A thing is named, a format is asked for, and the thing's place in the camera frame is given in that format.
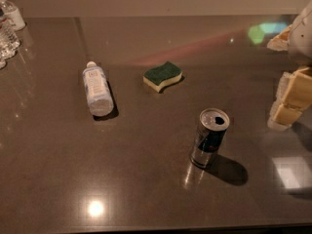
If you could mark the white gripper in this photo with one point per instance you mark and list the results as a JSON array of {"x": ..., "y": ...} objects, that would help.
[{"x": 302, "y": 39}]

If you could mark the silver redbull can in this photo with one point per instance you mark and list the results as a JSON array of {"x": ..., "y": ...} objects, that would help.
[{"x": 212, "y": 126}]

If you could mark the green and yellow sponge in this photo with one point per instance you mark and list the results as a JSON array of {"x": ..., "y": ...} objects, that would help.
[{"x": 162, "y": 76}]

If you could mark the lying white plastic bottle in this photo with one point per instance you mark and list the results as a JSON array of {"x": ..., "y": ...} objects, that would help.
[{"x": 98, "y": 93}]

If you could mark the clear bottle with white label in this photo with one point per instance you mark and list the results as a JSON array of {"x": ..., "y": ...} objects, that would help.
[{"x": 13, "y": 14}]

